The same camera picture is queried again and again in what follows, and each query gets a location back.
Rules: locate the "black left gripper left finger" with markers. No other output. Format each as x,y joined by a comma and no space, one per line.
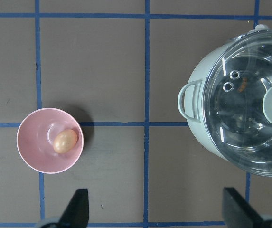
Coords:
76,214

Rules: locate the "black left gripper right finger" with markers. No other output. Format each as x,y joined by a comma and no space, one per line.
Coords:
237,213

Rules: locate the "brown egg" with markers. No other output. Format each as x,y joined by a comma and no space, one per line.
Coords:
65,141

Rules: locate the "glass pot lid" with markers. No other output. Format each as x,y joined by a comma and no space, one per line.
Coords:
245,102

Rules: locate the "pale green cooking pot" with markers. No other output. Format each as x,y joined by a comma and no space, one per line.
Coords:
198,107

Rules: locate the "pink bowl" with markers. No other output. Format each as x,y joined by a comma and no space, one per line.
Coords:
36,135

